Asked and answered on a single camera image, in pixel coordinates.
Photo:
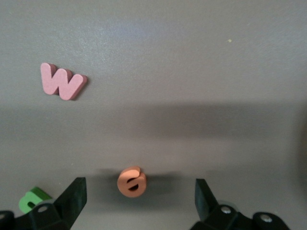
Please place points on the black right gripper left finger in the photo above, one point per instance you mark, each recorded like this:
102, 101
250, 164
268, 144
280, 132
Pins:
60, 215

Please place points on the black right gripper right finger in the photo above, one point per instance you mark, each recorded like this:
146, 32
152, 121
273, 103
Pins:
216, 218

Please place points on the green foam letter u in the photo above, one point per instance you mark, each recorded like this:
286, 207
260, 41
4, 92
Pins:
25, 203

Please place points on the orange foam letter g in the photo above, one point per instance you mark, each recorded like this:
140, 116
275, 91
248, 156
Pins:
124, 182

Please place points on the pink foam letter w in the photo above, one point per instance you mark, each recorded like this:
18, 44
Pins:
48, 79

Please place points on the brown table cover sheet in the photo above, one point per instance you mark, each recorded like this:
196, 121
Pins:
192, 60

